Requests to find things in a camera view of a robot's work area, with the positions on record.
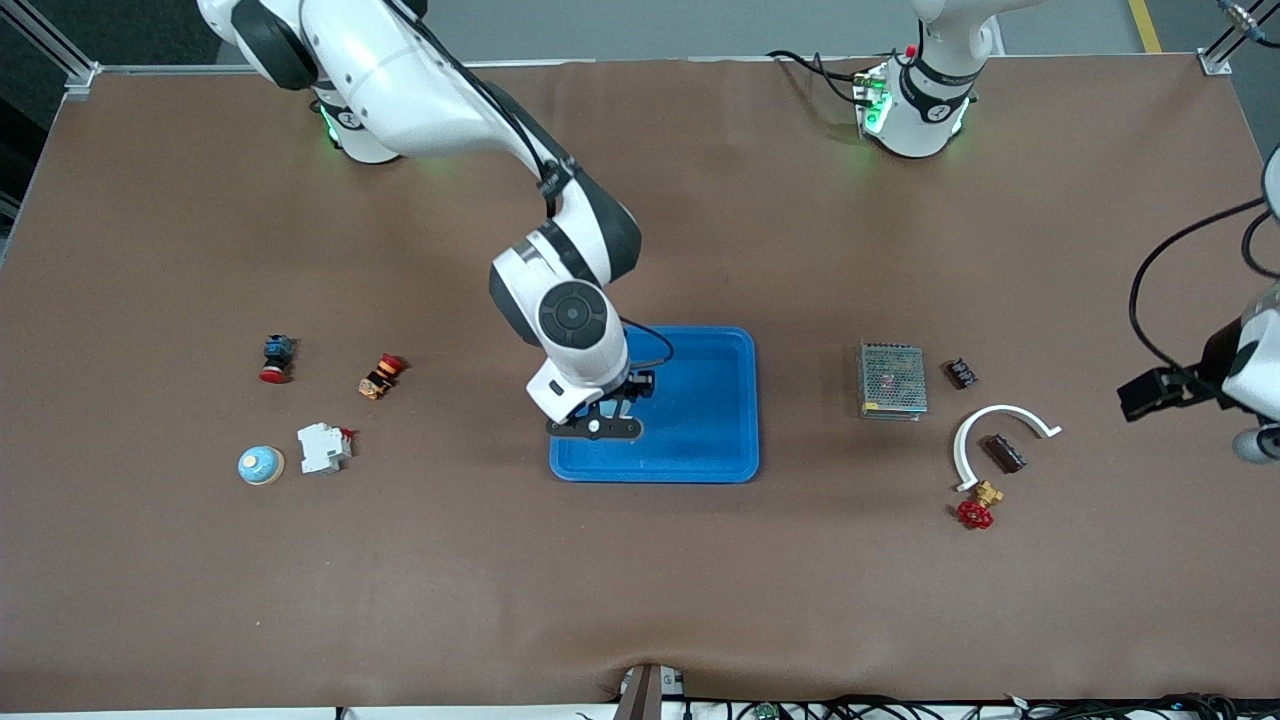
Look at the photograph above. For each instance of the blue plastic tray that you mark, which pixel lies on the blue plastic tray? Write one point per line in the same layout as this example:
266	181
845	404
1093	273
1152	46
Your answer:
700	420

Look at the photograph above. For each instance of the long brown capacitor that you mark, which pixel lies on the long brown capacitor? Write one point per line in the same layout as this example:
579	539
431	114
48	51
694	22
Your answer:
1004	453

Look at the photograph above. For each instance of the aluminium frame post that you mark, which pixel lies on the aluminium frame post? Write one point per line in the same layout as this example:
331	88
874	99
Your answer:
80	80
1215	62

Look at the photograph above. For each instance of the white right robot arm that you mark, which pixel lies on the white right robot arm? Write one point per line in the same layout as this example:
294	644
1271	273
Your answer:
400	90

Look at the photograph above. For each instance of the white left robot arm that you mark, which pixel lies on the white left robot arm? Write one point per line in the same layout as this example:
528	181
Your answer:
925	110

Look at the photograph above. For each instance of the orange black red-capped switch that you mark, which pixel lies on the orange black red-capped switch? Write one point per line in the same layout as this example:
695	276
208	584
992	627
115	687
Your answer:
380	377

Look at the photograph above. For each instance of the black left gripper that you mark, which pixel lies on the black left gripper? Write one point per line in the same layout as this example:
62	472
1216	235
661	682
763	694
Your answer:
1217	353

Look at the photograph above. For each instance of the blue round knob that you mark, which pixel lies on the blue round knob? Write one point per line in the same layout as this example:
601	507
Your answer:
261	466

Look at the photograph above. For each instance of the brass valve red handwheel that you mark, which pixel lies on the brass valve red handwheel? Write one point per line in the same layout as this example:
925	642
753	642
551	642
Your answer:
978	505

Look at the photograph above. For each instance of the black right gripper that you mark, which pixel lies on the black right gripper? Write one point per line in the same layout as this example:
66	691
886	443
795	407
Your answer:
637	385

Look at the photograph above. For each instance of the short brown capacitor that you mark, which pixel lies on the short brown capacitor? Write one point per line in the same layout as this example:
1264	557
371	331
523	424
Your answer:
961	374

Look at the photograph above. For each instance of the perforated metal power supply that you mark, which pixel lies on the perforated metal power supply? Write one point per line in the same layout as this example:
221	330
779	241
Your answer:
892	380

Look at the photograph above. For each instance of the red emergency stop button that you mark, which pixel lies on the red emergency stop button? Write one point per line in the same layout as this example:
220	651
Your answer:
277	358

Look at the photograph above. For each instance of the white circuit breaker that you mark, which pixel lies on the white circuit breaker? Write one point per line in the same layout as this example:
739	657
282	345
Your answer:
322	448

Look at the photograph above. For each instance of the brown table cover sheet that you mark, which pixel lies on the brown table cover sheet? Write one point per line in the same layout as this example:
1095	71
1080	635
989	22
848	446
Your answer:
640	580

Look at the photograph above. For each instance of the white semicircular plastic bracket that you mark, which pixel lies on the white semicircular plastic bracket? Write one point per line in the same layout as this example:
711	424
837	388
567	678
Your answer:
962	440

